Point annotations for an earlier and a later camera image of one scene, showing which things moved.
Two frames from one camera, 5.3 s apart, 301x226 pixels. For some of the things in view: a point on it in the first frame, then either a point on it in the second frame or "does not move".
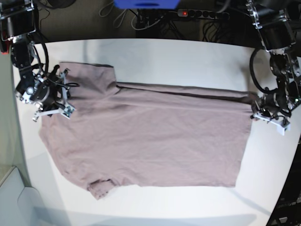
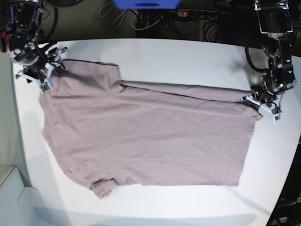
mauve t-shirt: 136,134 does not move
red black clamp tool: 4,40 does not move
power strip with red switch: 201,13 does not move
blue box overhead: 146,4 does not move
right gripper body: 274,108 → 267,96
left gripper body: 48,92 → 38,64
